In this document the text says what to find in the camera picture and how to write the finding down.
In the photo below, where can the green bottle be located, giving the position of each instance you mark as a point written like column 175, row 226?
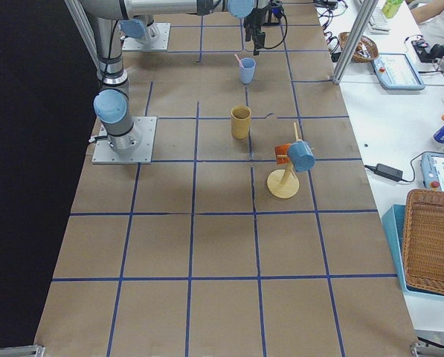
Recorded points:
column 391, row 7

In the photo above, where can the blue plastic bin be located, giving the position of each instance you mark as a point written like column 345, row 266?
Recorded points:
column 393, row 223

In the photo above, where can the large wicker tray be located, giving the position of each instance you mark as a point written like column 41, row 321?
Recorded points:
column 423, row 241

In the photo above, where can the aluminium frame post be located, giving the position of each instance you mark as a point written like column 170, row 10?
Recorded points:
column 354, row 37

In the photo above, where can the blue plastic cup on rack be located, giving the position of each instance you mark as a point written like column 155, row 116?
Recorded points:
column 300, row 154

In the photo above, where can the brown wicker basket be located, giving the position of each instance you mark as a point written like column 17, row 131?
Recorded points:
column 365, row 51

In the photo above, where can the wooden cup rack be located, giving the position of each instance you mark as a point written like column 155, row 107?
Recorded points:
column 284, row 183

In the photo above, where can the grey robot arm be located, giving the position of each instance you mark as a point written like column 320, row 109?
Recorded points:
column 111, row 104
column 144, row 11

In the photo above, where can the light blue plastic cup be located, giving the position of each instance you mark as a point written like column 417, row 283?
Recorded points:
column 246, row 71

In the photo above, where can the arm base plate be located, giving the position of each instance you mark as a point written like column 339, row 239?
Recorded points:
column 132, row 148
column 141, row 38

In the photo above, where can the black power adapter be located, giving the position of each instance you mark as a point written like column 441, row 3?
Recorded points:
column 385, row 171

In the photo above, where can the orange plastic cup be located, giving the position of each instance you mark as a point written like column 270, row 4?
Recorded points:
column 281, row 154

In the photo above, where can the teach pendant tablet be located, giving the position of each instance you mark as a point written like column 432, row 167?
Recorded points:
column 397, row 72

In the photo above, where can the tan bamboo cup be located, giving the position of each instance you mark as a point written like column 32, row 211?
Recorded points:
column 240, row 121

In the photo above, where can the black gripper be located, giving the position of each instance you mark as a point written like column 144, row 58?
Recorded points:
column 251, row 21

